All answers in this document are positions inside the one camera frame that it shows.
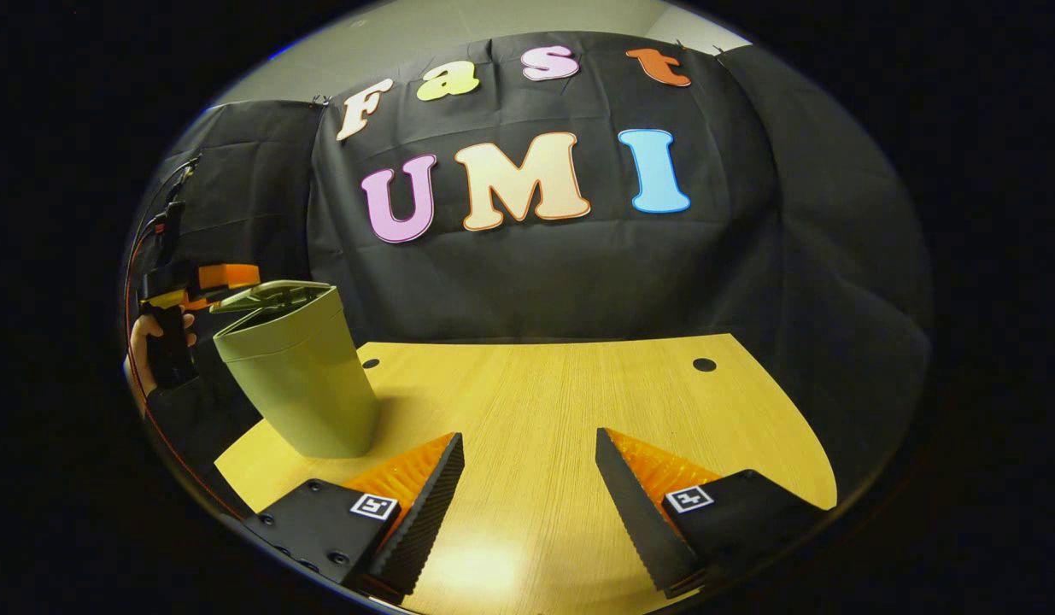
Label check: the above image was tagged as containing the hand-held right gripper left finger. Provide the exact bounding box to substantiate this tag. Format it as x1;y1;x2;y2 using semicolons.
243;432;465;599

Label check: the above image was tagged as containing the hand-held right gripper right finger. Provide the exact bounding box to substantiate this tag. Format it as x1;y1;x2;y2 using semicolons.
595;427;827;599

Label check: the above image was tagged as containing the pale green desktop garbage bin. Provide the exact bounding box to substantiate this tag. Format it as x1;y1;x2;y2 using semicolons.
209;279;381;460

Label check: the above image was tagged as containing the wooden desktop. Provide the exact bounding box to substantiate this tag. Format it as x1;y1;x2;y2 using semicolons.
214;333;838;615

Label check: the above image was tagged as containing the black backdrop cloth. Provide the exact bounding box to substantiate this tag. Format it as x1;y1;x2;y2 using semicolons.
126;32;934;513

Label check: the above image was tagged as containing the black cable with plug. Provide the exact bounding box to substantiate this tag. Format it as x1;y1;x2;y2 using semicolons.
151;154;202;266

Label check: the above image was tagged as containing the thin red cable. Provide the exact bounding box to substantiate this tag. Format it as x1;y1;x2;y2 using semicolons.
123;218;246;520

